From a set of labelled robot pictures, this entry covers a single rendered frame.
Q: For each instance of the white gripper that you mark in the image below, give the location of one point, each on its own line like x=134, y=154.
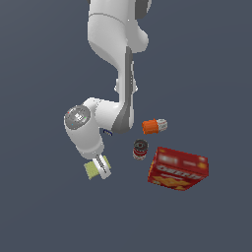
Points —
x=101, y=165

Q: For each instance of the yellow-green sponge block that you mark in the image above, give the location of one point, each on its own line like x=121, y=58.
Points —
x=91, y=170

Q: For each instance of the red-labelled tin can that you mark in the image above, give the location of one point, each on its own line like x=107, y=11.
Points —
x=140, y=149

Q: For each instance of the orange-capped small bottle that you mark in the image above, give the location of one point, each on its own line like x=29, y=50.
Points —
x=154, y=126

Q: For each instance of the red cracker box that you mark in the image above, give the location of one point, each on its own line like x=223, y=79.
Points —
x=178, y=168

